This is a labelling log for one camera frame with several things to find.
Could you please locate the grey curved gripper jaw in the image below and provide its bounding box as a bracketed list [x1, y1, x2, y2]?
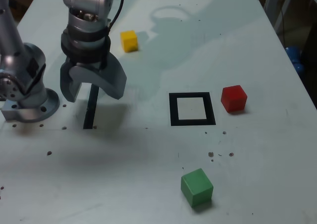
[60, 60, 83, 103]
[68, 52, 128, 101]

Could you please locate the yellow cube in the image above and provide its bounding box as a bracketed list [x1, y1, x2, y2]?
[120, 30, 139, 53]

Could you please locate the red cube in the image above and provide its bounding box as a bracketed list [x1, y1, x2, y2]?
[220, 85, 248, 113]

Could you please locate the green cube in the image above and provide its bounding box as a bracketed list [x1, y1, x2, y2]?
[180, 168, 214, 208]

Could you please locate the black tape square outline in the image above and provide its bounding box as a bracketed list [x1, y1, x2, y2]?
[168, 92, 216, 127]

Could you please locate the black tape strip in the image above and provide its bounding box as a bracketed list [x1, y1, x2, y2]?
[83, 84, 100, 130]

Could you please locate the blue object beside table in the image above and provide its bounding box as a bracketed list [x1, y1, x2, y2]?
[284, 45, 305, 73]

